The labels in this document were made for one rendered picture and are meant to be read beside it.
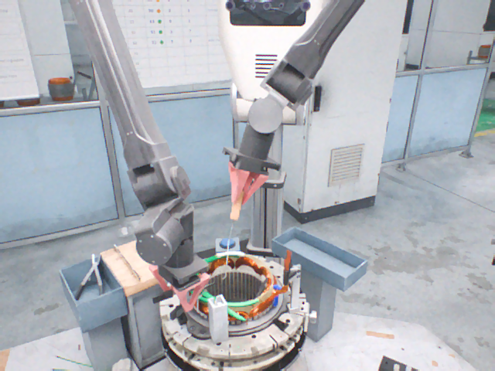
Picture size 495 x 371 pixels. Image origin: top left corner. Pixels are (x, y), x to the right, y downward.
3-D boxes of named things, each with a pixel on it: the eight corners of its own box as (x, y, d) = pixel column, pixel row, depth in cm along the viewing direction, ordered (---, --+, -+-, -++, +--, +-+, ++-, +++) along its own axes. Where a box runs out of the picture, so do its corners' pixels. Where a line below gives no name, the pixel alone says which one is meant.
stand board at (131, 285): (126, 297, 95) (124, 289, 94) (100, 260, 109) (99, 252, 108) (199, 267, 106) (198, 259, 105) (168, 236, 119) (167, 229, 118)
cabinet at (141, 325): (140, 372, 106) (127, 296, 95) (116, 330, 120) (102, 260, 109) (203, 338, 117) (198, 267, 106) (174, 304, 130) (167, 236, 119)
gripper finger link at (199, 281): (180, 325, 70) (179, 282, 66) (158, 304, 75) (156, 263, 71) (210, 308, 75) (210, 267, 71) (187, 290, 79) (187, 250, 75)
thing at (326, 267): (356, 339, 117) (368, 260, 104) (335, 360, 110) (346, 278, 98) (291, 298, 133) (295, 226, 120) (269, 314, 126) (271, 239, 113)
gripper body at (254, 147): (279, 174, 75) (291, 137, 73) (231, 163, 70) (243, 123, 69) (265, 165, 80) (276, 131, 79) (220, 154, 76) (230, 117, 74)
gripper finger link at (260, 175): (257, 212, 75) (272, 166, 73) (224, 206, 72) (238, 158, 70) (245, 200, 81) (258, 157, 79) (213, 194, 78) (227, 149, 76)
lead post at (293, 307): (300, 311, 83) (303, 266, 78) (289, 314, 82) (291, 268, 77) (296, 305, 84) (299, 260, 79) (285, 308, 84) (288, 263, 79)
